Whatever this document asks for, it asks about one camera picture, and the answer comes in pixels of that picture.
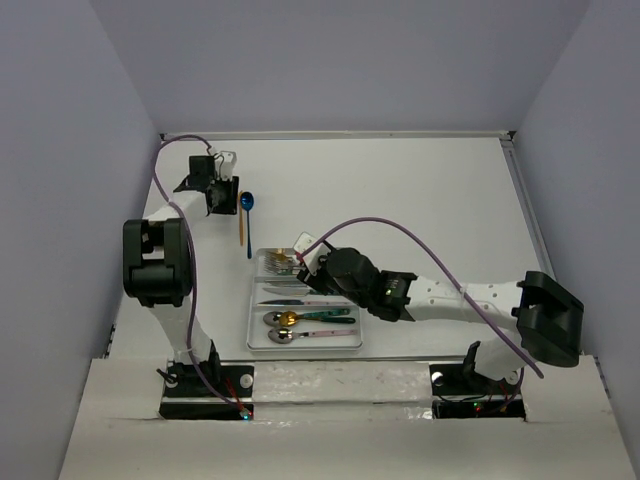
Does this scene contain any blue metallic spoon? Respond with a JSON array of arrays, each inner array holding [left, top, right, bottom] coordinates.
[[240, 191, 255, 259]]

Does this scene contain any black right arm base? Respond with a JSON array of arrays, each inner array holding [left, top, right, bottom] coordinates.
[[429, 341, 526, 419]]

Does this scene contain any knife with marbled dark handle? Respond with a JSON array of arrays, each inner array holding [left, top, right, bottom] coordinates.
[[263, 287, 311, 297]]

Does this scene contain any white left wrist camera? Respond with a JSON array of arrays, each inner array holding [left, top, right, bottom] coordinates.
[[214, 150, 237, 181]]

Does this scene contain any knife with pink handle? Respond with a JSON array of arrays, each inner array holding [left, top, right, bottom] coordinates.
[[255, 299, 354, 307]]

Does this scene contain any gold spoon dark-green handle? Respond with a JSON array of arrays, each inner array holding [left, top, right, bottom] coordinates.
[[275, 310, 356, 327]]

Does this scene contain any fork with dark marbled handle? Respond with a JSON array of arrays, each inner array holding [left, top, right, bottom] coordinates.
[[264, 264, 301, 276]]

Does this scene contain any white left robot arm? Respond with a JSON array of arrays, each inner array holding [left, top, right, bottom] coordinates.
[[123, 151, 239, 395]]

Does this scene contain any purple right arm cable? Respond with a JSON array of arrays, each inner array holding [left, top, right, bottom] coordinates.
[[297, 216, 546, 401]]

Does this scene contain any orange plastic knife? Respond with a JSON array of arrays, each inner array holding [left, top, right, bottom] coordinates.
[[238, 191, 245, 246]]

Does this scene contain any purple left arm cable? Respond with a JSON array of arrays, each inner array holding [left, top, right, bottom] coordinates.
[[151, 134, 251, 414]]

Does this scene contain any white three-compartment tray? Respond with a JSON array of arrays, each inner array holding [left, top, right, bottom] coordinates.
[[246, 249, 363, 353]]

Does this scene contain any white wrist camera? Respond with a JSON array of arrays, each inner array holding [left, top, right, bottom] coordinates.
[[214, 150, 237, 181], [293, 232, 326, 275]]

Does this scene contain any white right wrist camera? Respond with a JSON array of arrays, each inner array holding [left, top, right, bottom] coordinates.
[[293, 232, 326, 275]]

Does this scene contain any all-silver fork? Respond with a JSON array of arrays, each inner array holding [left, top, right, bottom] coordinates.
[[264, 256, 302, 275]]

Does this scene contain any spoon with teal marbled handle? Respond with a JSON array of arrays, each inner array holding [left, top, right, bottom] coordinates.
[[263, 309, 356, 327]]

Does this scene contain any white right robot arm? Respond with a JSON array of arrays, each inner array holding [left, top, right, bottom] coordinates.
[[293, 237, 584, 392]]

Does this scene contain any spoon with pink handle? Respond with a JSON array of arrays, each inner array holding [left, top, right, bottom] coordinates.
[[267, 327, 359, 345]]

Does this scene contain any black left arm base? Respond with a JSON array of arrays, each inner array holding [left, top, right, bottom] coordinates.
[[156, 360, 255, 421]]

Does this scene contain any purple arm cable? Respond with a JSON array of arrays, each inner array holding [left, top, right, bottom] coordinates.
[[151, 134, 251, 414], [297, 216, 546, 401]]

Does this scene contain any knife with teal marbled handle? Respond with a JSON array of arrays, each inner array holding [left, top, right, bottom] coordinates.
[[264, 279, 306, 288]]

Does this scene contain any gold fork dark-green handle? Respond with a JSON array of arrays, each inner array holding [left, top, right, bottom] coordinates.
[[264, 249, 298, 266]]

